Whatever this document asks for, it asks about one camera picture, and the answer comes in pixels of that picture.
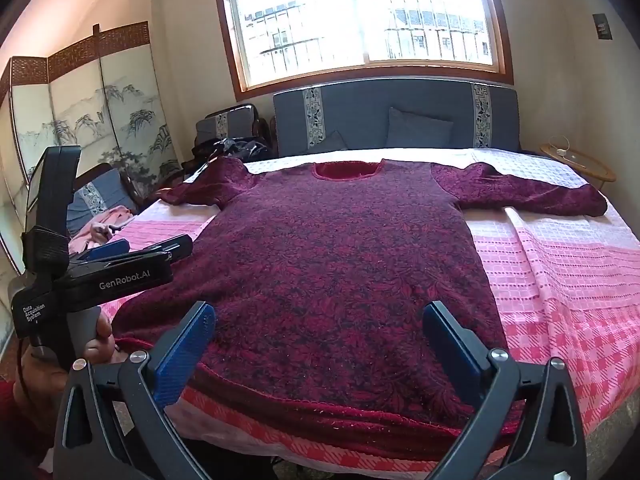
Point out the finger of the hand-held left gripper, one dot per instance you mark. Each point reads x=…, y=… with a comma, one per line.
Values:
x=170, y=247
x=107, y=250

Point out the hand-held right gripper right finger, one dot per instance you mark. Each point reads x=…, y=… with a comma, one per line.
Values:
x=450, y=352

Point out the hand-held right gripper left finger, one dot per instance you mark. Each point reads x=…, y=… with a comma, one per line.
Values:
x=184, y=357

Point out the dark red floral sweater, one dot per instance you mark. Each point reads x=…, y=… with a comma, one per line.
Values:
x=340, y=265

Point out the person's left forearm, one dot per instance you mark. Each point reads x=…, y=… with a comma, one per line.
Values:
x=20, y=440

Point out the person's left hand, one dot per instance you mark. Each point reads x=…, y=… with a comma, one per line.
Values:
x=102, y=337

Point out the pink cloth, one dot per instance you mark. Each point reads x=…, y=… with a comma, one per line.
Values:
x=95, y=230

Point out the wooden chair with grey cushion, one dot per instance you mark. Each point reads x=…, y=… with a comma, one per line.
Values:
x=95, y=197

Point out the dark shiny bag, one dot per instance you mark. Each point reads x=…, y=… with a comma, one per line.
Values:
x=235, y=150

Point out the pink checkered bed blanket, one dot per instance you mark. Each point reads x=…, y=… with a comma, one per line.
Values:
x=550, y=280

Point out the armchair with grey cushion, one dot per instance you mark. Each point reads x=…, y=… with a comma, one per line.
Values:
x=225, y=122

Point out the painted folding screen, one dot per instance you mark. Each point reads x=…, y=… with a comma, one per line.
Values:
x=125, y=105

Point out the small grey pillow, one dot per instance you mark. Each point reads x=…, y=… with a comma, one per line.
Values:
x=334, y=141

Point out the large grey pillow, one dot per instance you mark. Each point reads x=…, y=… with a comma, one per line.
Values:
x=417, y=127

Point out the round wooden side table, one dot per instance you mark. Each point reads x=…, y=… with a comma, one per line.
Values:
x=582, y=162

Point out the grey padded headboard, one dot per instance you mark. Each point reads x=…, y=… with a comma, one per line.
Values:
x=360, y=105

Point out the wooden framed window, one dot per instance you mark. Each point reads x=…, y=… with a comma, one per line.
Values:
x=360, y=15

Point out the dark wall switch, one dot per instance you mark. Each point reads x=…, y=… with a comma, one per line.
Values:
x=603, y=26

